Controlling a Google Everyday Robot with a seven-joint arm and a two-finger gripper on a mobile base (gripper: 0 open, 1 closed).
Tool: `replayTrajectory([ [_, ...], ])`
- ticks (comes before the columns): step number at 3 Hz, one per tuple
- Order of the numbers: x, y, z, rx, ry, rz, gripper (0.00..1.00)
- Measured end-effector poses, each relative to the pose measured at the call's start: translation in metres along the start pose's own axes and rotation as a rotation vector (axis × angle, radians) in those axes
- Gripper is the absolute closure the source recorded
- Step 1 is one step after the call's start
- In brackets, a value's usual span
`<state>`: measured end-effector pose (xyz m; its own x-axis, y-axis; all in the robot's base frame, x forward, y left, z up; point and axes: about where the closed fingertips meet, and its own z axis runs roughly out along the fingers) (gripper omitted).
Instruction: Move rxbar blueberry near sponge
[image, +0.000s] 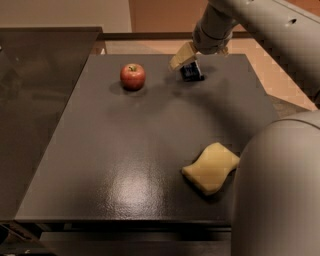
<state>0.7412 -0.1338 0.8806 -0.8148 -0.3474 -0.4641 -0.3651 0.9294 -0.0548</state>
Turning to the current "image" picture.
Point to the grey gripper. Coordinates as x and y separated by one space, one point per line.
207 43

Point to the dark blue rxbar wrapper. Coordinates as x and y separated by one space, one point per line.
191 72

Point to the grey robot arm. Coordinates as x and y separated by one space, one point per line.
276 205

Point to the yellow sponge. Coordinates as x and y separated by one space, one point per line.
210 170

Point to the red apple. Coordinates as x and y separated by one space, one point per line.
132 77

